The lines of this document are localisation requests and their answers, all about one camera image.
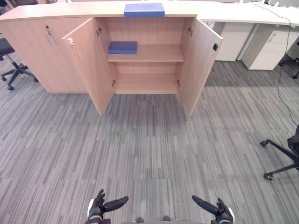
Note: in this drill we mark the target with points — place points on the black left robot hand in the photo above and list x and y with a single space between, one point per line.
99 207

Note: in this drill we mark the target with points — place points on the black swivel office chair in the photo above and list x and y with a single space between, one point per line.
11 63

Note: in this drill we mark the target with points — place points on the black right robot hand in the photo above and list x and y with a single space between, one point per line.
218 209

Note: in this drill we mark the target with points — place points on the white long desk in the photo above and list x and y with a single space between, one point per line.
245 14

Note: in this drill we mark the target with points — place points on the light wood office cabinet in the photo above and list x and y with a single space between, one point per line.
77 46

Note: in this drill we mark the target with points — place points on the large blue folder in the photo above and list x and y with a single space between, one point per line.
144 10

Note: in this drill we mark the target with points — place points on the small blue folder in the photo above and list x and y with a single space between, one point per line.
123 47

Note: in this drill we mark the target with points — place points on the black office chair star base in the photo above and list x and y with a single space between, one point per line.
283 156

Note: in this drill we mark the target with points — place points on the wooden cabinet shelf board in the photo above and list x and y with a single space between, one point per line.
149 53

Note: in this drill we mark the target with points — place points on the cabinet door with black lock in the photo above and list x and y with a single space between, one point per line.
201 63

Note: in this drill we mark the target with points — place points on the cabinet door with white latch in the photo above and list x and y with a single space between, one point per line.
90 65

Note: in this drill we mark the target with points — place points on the white drawer pedestal with key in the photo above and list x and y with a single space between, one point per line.
268 50

